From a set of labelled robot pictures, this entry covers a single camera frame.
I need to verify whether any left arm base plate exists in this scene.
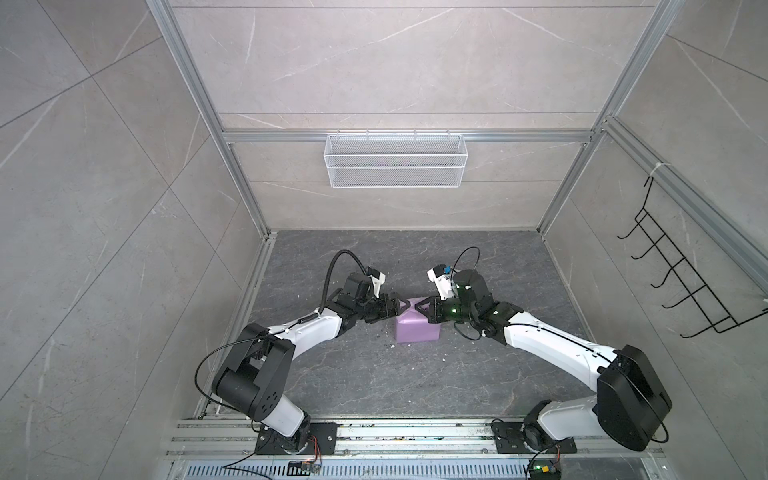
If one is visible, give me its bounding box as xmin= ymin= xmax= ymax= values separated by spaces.
xmin=255 ymin=422 xmax=339 ymax=456

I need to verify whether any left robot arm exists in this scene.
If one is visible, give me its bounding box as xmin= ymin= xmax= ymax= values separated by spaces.
xmin=212 ymin=273 xmax=411 ymax=449

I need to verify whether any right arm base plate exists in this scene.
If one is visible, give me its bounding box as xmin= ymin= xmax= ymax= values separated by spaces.
xmin=489 ymin=418 xmax=577 ymax=454

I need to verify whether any aluminium rail base frame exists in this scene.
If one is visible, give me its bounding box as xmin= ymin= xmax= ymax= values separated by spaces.
xmin=161 ymin=415 xmax=675 ymax=479

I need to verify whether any green connector board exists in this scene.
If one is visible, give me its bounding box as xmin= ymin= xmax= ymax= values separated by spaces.
xmin=527 ymin=460 xmax=562 ymax=480

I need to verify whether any pink wrapping paper sheet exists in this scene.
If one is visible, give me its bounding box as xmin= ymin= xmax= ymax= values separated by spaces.
xmin=395 ymin=297 xmax=441 ymax=344

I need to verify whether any black wire hook rack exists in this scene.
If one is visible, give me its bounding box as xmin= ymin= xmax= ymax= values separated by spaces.
xmin=616 ymin=176 xmax=767 ymax=339

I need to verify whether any white wire mesh basket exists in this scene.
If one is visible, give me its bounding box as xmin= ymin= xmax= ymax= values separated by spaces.
xmin=323 ymin=133 xmax=469 ymax=189

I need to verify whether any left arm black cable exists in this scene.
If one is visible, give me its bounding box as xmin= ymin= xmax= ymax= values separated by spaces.
xmin=317 ymin=249 xmax=368 ymax=313

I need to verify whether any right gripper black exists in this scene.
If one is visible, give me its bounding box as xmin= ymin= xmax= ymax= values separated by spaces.
xmin=414 ymin=294 xmax=478 ymax=324

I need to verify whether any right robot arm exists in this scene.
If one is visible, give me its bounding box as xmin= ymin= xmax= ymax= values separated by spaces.
xmin=416 ymin=264 xmax=672 ymax=451

